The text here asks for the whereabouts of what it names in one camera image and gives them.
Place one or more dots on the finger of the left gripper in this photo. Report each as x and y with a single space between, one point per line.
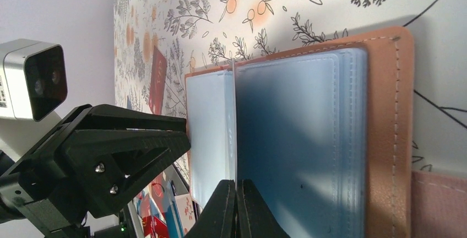
93 161

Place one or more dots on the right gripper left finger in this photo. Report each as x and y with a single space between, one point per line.
218 218

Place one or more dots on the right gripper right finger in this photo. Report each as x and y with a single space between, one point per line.
254 218

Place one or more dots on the blue diamond card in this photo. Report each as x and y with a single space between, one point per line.
235 140

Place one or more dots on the white pink card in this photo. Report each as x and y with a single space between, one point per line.
186 212

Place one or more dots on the lone red card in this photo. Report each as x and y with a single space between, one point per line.
157 84

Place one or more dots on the floral patterned table mat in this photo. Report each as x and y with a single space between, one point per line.
194 34

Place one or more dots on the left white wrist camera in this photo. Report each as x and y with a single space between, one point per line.
33 79

